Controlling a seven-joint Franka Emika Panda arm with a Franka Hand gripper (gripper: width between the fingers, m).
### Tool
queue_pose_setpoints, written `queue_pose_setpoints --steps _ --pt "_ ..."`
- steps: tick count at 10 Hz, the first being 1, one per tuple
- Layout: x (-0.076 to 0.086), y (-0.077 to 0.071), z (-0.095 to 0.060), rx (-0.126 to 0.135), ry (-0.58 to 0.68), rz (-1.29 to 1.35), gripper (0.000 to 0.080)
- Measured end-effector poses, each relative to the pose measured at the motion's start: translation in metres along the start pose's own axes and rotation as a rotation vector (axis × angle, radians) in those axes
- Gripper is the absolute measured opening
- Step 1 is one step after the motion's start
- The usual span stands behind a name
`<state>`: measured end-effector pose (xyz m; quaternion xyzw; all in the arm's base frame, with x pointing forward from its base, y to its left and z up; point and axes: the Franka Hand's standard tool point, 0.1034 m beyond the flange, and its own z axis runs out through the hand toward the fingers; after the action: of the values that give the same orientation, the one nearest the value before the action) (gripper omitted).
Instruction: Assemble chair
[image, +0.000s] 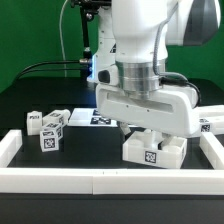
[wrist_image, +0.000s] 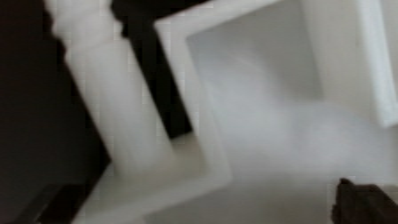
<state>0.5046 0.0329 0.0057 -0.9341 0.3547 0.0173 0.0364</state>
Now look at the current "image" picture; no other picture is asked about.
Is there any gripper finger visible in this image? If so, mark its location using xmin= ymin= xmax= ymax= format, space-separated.
xmin=161 ymin=133 xmax=173 ymax=146
xmin=118 ymin=122 xmax=131 ymax=135

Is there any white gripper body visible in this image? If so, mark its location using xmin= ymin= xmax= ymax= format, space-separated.
xmin=96 ymin=70 xmax=199 ymax=138

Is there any white chair seat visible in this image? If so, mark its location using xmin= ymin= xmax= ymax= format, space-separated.
xmin=122 ymin=130 xmax=187 ymax=169

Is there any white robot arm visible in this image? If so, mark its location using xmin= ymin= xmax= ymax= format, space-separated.
xmin=96 ymin=0 xmax=221 ymax=137

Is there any white chair back piece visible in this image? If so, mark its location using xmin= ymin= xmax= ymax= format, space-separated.
xmin=194 ymin=105 xmax=224 ymax=137

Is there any white marker tag sheet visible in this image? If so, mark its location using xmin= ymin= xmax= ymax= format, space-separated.
xmin=67 ymin=107 xmax=148 ymax=128

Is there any grey braided cable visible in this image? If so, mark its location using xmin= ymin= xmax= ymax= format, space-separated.
xmin=151 ymin=3 xmax=201 ymax=101

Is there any black cable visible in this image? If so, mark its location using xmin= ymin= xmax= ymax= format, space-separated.
xmin=14 ymin=59 xmax=92 ymax=81

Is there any white U-shaped fence wall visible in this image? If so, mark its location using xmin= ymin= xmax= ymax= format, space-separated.
xmin=0 ymin=130 xmax=224 ymax=195

